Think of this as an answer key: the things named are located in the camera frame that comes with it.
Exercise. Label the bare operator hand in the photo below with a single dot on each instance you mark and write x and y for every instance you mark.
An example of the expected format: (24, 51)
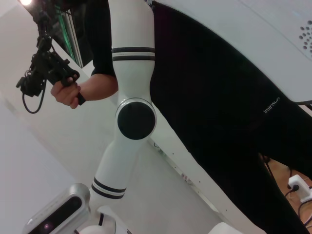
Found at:
(64, 95)

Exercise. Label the black teleoperation controller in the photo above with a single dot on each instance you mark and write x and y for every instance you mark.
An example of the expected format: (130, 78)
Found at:
(46, 65)

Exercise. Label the bare operator forearm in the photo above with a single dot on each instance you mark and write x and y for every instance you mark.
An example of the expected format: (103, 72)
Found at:
(100, 86)

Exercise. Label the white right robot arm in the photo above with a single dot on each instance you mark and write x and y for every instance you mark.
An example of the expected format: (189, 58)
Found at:
(132, 29)

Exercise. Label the bright ceiling lamp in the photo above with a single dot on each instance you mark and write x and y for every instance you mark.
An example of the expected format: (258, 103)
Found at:
(26, 2)

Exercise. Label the operator body in black clothing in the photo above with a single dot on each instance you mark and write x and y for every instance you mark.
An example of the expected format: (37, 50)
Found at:
(207, 97)

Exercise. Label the white screwed panel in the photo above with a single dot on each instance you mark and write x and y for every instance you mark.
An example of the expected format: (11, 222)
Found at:
(190, 170)

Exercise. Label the white robot torso shell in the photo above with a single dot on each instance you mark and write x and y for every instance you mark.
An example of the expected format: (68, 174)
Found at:
(268, 36)

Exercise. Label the white power strip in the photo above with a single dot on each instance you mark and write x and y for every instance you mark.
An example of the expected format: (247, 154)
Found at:
(302, 187)

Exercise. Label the aluminium frame post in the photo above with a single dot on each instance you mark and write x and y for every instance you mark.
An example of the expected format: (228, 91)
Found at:
(75, 48)

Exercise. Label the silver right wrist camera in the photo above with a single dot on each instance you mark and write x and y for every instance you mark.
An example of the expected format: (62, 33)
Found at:
(61, 209)

